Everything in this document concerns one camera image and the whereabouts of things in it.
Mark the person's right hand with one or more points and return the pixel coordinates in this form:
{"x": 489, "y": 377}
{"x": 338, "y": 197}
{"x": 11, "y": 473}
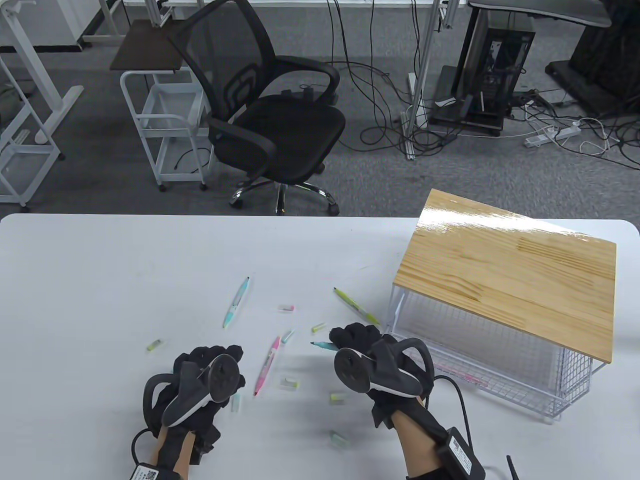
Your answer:
{"x": 357, "y": 336}

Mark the person's left hand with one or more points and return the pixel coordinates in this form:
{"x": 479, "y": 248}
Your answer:
{"x": 192, "y": 357}

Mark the green double-ended highlighter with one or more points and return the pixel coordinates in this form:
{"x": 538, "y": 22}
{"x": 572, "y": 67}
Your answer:
{"x": 356, "y": 307}

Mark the teal double-ended highlighter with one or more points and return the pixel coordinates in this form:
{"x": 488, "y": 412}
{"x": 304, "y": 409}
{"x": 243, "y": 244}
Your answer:
{"x": 324, "y": 345}
{"x": 235, "y": 304}

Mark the green highlighter cap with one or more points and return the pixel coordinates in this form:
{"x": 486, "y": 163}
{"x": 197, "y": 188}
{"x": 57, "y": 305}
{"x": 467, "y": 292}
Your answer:
{"x": 154, "y": 344}
{"x": 318, "y": 327}
{"x": 337, "y": 397}
{"x": 289, "y": 383}

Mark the pink double-ended highlighter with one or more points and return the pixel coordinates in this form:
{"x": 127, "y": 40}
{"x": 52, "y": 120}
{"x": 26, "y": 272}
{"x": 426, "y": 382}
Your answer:
{"x": 462, "y": 375}
{"x": 267, "y": 365}

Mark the pink highlighter cap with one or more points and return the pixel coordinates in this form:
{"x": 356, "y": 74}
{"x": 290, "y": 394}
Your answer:
{"x": 286, "y": 307}

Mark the person's right forearm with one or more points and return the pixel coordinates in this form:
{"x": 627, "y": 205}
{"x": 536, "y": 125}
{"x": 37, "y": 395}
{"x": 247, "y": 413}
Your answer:
{"x": 415, "y": 450}

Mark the person's left forearm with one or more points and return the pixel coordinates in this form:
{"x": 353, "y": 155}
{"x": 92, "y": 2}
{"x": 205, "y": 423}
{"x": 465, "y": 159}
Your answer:
{"x": 184, "y": 452}

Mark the grey black hand tracker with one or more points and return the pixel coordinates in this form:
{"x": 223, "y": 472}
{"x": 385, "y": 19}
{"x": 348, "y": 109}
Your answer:
{"x": 222, "y": 377}
{"x": 352, "y": 371}

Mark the black wrist-worn box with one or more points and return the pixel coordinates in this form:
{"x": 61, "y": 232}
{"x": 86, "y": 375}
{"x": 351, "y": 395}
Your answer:
{"x": 150, "y": 473}
{"x": 462, "y": 455}

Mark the black mesh office chair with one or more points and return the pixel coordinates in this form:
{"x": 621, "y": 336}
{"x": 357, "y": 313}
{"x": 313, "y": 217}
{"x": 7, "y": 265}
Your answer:
{"x": 280, "y": 125}

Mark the white power strip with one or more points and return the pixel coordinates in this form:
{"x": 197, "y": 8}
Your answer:
{"x": 550, "y": 135}

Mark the white standing desk leg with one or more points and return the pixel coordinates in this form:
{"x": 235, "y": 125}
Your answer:
{"x": 59, "y": 107}

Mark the black computer tower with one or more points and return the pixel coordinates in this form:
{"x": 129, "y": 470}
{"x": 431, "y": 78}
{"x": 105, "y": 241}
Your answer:
{"x": 495, "y": 65}

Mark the white cart with brown top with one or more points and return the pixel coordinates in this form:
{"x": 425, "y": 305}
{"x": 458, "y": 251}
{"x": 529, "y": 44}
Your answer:
{"x": 150, "y": 47}

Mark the white cabinet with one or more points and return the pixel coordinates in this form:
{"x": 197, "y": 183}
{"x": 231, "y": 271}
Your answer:
{"x": 60, "y": 20}

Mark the black stand base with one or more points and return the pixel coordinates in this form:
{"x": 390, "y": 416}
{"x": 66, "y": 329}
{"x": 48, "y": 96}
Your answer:
{"x": 600, "y": 60}

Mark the grey desk top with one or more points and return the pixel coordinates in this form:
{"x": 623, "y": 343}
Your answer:
{"x": 550, "y": 12}

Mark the aluminium frame leg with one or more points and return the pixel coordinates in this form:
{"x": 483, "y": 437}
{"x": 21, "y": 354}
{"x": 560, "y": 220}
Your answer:
{"x": 423, "y": 65}

